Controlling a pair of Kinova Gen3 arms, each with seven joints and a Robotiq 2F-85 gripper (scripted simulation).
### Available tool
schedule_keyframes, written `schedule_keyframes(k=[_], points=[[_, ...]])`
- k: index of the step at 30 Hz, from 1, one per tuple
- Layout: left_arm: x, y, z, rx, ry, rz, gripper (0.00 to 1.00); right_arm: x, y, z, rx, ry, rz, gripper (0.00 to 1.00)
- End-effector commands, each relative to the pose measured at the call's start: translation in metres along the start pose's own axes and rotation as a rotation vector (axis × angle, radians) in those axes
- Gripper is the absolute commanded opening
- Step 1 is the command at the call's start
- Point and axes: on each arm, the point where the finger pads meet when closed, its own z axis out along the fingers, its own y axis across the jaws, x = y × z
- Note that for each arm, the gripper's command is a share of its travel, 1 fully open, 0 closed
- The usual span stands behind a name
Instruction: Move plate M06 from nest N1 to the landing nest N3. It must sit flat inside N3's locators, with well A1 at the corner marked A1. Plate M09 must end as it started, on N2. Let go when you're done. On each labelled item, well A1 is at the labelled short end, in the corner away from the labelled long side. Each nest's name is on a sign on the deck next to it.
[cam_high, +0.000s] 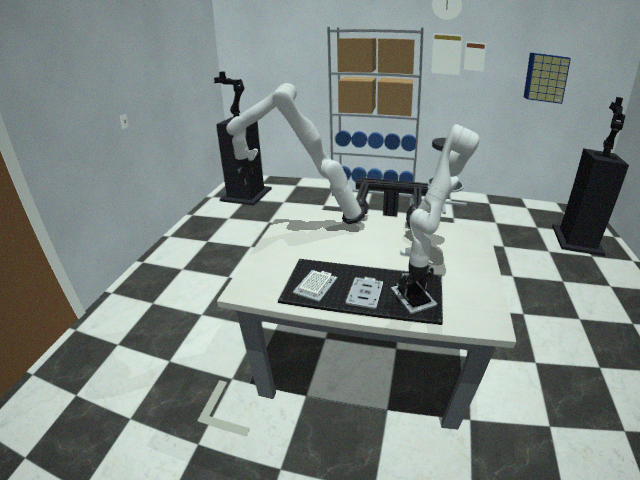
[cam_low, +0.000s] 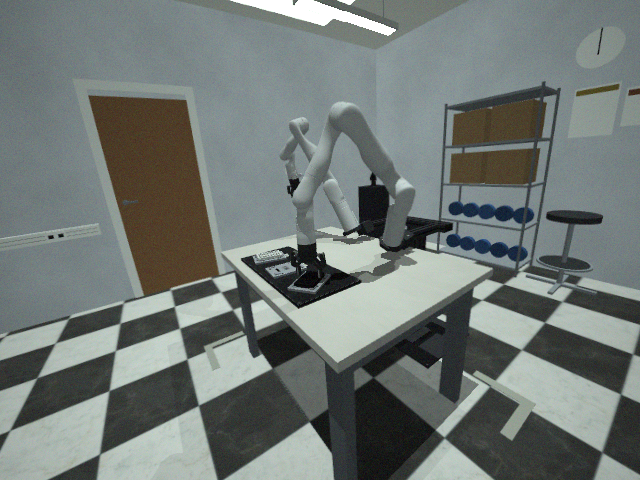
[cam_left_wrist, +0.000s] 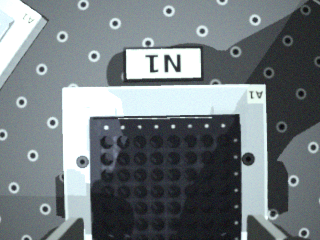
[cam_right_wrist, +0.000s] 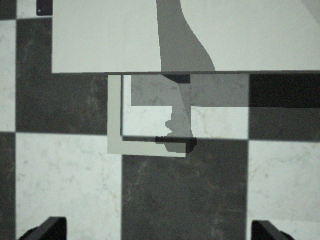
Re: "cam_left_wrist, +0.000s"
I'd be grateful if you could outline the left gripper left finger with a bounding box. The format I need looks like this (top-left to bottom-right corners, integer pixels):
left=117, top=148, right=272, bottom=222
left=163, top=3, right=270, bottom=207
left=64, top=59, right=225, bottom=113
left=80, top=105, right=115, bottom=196
left=40, top=218, right=85, bottom=240

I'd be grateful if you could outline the black well plate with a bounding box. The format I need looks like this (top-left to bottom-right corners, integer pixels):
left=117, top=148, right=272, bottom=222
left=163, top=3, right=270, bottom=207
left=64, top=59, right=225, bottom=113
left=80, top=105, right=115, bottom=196
left=89, top=114, right=242, bottom=240

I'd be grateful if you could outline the white n1 sign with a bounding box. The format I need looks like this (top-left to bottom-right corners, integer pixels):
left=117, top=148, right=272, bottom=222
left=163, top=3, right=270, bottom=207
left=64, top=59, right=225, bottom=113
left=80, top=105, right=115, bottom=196
left=124, top=46, right=204, bottom=82

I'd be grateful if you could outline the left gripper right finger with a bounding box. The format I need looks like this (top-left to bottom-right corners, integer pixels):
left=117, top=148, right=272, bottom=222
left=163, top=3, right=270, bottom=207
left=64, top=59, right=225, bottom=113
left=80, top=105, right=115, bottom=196
left=247, top=214, right=310, bottom=240

